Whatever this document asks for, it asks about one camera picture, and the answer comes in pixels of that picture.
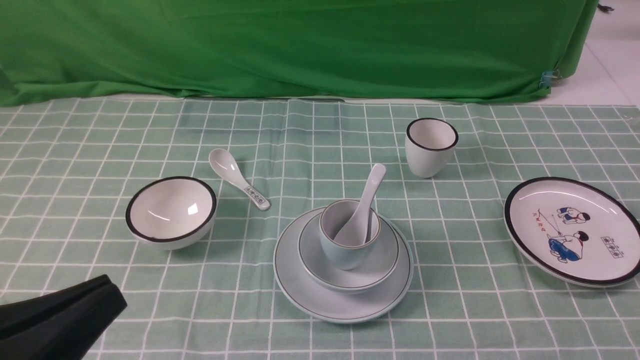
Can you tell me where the plain white ceramic spoon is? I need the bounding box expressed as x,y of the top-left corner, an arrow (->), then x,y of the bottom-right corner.
333,163 -> 387,248

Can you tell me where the light blue ceramic cup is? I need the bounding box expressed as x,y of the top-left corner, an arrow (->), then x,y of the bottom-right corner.
318,199 -> 381,271

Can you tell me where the light blue shallow bowl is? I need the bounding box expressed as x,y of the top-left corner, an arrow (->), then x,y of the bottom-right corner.
298,215 -> 400,294

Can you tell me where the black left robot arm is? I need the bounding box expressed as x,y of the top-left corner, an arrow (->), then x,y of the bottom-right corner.
0,275 -> 128,360

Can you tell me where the white cup black rim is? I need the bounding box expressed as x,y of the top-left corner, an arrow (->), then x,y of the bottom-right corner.
404,117 -> 460,179

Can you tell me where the light blue flat plate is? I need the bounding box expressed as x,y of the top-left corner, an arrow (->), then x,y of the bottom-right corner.
273,207 -> 415,324

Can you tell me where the white bowl black rim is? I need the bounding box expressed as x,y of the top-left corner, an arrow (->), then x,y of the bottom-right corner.
125,176 -> 218,251

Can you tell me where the blue clip on backdrop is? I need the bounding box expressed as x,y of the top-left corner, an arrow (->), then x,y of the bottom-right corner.
538,70 -> 556,89

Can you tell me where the green checkered tablecloth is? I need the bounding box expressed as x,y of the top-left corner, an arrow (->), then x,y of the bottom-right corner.
0,97 -> 639,360

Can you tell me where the white plate cartoon print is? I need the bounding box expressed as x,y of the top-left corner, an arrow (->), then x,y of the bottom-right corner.
503,177 -> 640,288

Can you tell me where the green backdrop cloth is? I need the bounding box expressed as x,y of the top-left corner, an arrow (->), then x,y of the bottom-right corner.
0,0 -> 598,107

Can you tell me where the white spoon patterned handle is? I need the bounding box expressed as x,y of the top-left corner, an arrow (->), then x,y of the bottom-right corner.
208,148 -> 271,211

